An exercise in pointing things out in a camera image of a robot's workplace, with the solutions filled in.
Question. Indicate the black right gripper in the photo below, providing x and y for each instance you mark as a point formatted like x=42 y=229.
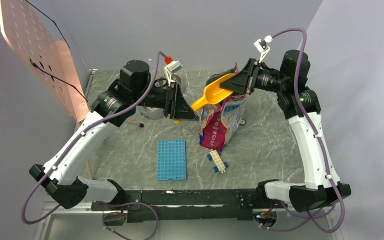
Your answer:
x=243 y=82

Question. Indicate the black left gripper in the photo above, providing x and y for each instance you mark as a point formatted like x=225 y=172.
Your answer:
x=177 y=108

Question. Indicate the yellow plastic scoop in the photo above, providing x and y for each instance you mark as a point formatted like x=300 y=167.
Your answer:
x=212 y=94

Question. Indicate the pink pet food bag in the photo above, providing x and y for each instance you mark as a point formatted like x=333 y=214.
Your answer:
x=218 y=122

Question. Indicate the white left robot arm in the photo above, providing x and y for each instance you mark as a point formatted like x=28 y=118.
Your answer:
x=134 y=87

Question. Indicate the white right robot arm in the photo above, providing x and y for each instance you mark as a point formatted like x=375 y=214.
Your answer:
x=322 y=186

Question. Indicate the far steel bowl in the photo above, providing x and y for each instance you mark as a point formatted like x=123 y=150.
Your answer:
x=173 y=79

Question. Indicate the dark poker chip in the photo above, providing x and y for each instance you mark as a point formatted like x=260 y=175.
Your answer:
x=242 y=122

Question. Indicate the blue studded building baseplate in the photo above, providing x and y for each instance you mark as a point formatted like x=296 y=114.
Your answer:
x=171 y=160

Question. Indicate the beige toy car blue wheels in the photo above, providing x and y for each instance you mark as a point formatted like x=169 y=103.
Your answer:
x=220 y=166

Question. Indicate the pink perforated stand board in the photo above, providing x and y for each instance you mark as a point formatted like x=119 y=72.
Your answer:
x=50 y=60

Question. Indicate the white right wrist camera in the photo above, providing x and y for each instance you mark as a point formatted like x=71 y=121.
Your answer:
x=262 y=45

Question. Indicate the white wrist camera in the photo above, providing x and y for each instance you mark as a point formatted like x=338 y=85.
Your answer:
x=172 y=66
x=262 y=45

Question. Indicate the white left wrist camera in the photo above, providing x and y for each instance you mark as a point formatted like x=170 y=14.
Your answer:
x=172 y=66

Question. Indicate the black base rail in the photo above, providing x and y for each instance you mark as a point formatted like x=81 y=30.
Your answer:
x=240 y=204

